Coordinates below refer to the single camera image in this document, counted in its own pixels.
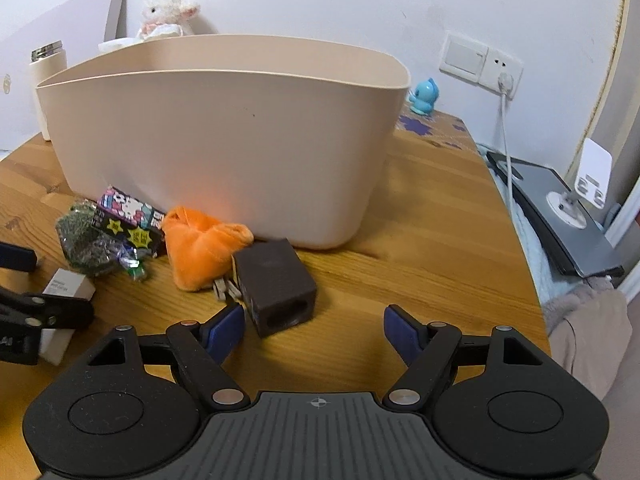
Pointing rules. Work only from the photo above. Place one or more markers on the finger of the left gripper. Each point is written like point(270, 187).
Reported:
point(50, 309)
point(17, 258)

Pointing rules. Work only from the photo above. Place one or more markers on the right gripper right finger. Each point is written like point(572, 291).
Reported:
point(432, 352)

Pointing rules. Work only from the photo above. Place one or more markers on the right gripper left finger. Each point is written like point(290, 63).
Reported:
point(195, 352)

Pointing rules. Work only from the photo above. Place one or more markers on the small white carton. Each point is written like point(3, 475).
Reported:
point(71, 293)

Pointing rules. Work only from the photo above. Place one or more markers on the dark brown square box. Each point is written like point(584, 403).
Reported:
point(278, 291)

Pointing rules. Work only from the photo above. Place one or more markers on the green glitter scrunchie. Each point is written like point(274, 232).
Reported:
point(90, 251)

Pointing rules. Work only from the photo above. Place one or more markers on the colourful cartoon small box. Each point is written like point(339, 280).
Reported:
point(131, 221)

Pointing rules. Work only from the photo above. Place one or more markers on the beige grey blanket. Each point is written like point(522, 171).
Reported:
point(594, 335)

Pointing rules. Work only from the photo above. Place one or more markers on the grey laptop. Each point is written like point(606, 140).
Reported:
point(565, 228)

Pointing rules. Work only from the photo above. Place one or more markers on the cream thermos bottle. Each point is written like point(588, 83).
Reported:
point(45, 62)

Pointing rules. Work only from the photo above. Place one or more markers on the white phone stand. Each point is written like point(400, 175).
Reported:
point(591, 184)

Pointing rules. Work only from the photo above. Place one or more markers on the beige plastic storage bin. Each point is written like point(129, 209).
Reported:
point(285, 135)

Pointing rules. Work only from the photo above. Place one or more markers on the lilac headboard panel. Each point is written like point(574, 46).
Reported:
point(64, 36)

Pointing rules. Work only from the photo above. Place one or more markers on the blue bird figurine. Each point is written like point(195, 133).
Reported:
point(423, 98)

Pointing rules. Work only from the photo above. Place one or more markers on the white plush lamb toy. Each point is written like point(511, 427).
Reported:
point(167, 18)

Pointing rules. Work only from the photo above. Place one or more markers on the white wall switch socket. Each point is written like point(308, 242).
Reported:
point(476, 63)

